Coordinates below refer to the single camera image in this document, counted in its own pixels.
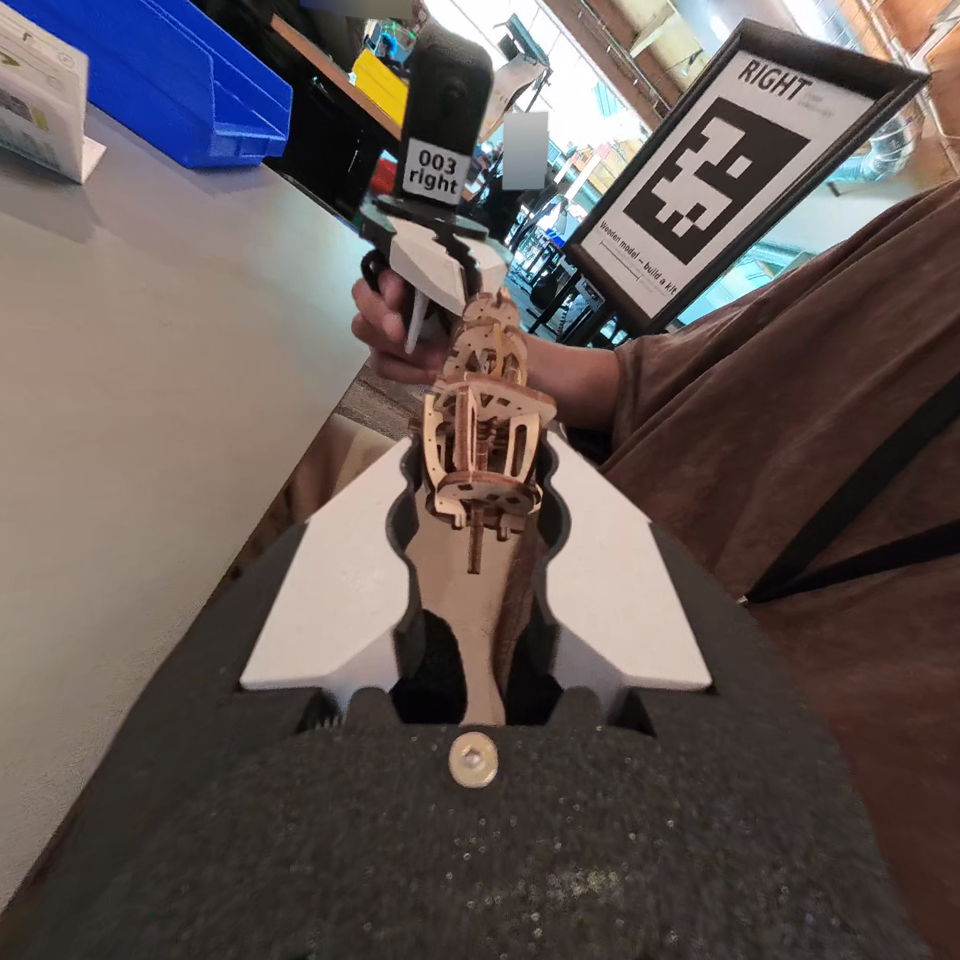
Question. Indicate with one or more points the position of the person's right forearm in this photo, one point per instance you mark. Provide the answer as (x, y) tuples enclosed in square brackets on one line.
[(577, 375)]

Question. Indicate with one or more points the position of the blue plastic storage bin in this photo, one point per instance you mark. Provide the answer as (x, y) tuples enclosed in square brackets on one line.
[(172, 82)]

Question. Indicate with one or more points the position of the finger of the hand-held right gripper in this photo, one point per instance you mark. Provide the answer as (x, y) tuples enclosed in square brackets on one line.
[(424, 259), (491, 266)]

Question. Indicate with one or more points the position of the person's right hand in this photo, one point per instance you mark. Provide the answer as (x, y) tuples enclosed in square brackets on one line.
[(386, 345)]

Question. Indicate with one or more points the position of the black framed marker sign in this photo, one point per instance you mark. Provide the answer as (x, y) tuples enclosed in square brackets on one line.
[(720, 180)]

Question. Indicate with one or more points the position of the yellow plastic bin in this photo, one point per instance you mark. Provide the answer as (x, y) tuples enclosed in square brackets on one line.
[(379, 71)]

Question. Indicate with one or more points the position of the wooden mechanical model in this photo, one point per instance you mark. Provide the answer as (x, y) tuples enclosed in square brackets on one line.
[(480, 435)]

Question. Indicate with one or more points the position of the wooden background table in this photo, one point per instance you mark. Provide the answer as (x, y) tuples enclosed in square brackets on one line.
[(337, 67)]

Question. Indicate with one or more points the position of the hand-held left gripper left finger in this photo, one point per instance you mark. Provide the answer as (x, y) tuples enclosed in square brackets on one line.
[(330, 600)]

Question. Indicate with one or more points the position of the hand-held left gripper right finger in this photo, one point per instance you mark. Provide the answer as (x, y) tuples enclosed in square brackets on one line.
[(622, 600)]

